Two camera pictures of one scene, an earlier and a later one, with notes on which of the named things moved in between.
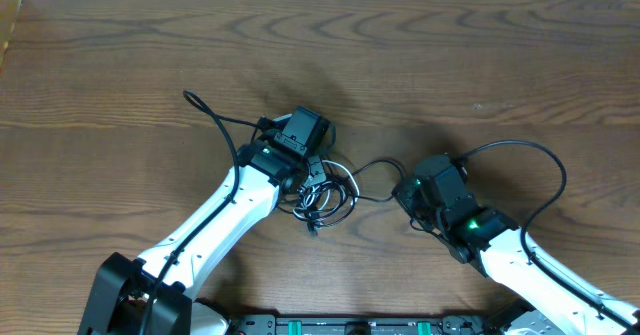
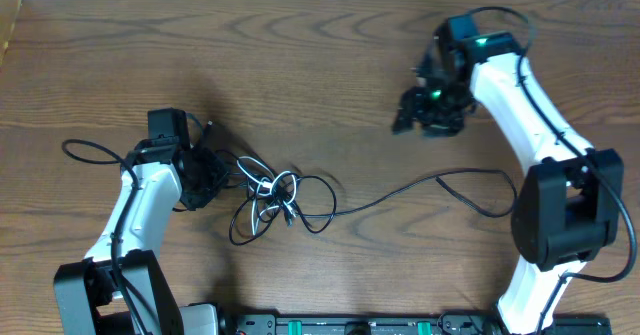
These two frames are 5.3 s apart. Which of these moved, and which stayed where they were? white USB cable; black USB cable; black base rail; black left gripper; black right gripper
Moved: black right gripper; white USB cable; black USB cable; black left gripper
Stayed: black base rail
